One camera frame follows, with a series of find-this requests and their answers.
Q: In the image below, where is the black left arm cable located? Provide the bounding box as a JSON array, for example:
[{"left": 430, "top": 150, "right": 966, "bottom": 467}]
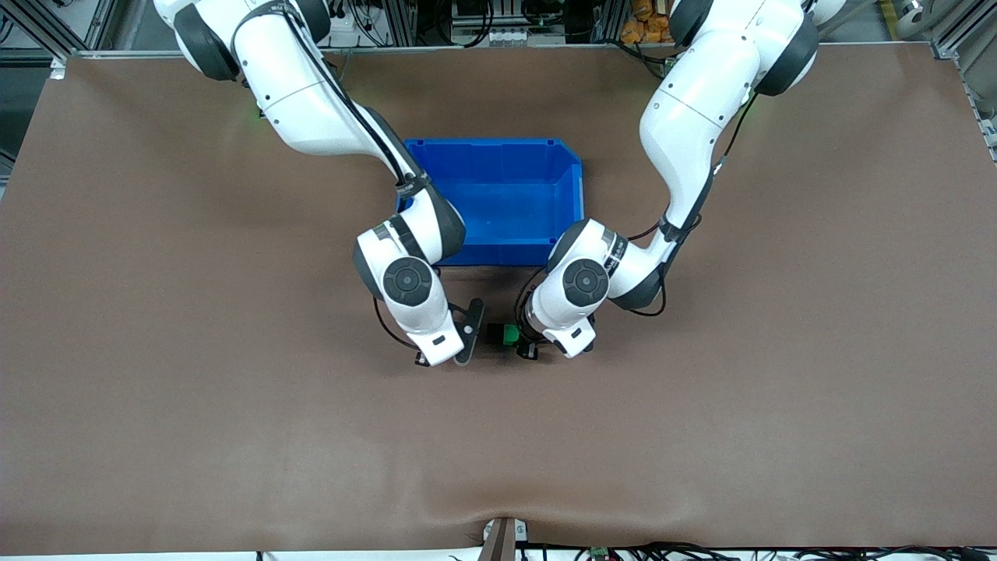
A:
[{"left": 514, "top": 92, "right": 760, "bottom": 318}]

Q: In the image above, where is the aluminium frame profile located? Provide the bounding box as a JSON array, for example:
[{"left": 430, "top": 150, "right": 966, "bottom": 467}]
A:
[
  {"left": 929, "top": 0, "right": 997, "bottom": 62},
  {"left": 0, "top": 0, "right": 118, "bottom": 59}
]

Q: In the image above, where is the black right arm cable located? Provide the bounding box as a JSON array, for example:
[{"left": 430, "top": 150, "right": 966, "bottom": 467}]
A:
[{"left": 234, "top": 0, "right": 431, "bottom": 350}]

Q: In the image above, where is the blue plastic storage bin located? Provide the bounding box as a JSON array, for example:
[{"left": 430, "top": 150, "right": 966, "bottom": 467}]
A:
[{"left": 396, "top": 138, "right": 587, "bottom": 270}]

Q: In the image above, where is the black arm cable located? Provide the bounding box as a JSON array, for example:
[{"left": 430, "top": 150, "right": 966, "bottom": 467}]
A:
[
  {"left": 514, "top": 92, "right": 760, "bottom": 318},
  {"left": 234, "top": 0, "right": 431, "bottom": 350}
]

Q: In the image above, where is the bag of orange items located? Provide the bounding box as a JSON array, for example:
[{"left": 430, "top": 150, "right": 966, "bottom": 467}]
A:
[{"left": 621, "top": 0, "right": 680, "bottom": 45}]

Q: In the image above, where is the metal clamp bracket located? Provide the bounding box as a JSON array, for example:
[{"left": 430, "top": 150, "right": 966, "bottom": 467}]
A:
[{"left": 482, "top": 516, "right": 530, "bottom": 561}]

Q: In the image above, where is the white terminal block strip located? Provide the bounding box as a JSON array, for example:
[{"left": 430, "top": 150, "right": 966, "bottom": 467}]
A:
[{"left": 455, "top": 27, "right": 566, "bottom": 48}]

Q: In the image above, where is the white power strip with plugs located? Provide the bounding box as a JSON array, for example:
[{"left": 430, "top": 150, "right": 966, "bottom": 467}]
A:
[{"left": 326, "top": 0, "right": 368, "bottom": 37}]

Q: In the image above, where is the table cover sheet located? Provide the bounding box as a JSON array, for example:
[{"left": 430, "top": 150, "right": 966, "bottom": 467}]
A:
[{"left": 0, "top": 43, "right": 997, "bottom": 556}]

